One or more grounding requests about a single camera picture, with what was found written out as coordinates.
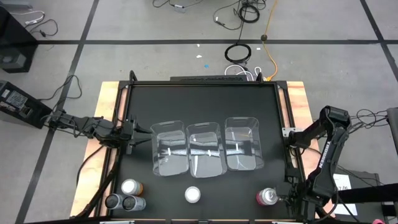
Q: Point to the plywood table board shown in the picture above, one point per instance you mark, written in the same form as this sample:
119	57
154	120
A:
298	99

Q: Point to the white paper sheet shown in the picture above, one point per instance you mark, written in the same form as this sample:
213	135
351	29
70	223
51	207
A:
343	180

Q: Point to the black floor mat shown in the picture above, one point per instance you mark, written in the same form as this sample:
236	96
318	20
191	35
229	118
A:
370	179

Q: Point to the grey soda can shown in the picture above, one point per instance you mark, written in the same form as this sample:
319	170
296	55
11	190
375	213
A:
112	201
132	203

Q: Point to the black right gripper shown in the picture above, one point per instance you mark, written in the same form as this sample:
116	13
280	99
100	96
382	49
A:
300	200

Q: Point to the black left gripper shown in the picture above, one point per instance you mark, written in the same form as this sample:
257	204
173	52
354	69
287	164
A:
129	137

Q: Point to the black cabinet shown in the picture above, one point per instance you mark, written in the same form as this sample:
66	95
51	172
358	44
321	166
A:
12	34

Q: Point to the clear plastic bin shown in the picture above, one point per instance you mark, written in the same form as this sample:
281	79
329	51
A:
244	161
206	168
169	165

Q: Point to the grey post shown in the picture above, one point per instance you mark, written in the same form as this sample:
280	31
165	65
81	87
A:
393	124

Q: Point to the pink and white soda can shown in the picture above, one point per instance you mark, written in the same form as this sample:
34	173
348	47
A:
267	196
192	194

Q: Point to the pink object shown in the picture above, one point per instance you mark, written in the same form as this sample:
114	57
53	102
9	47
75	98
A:
378	221

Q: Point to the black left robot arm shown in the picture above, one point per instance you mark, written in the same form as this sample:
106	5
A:
93	129

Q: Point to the black round floor puck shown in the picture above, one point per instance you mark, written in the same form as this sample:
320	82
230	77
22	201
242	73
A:
264	37

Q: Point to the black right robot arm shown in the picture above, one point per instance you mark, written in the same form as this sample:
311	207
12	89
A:
329	149

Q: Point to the orange and white soda can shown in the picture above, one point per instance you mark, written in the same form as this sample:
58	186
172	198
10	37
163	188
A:
130	186

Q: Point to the black computer box with labels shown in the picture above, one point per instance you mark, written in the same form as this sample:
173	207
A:
18	102

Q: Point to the silver metal bracket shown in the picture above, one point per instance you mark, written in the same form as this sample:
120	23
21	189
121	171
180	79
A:
116	222
284	222

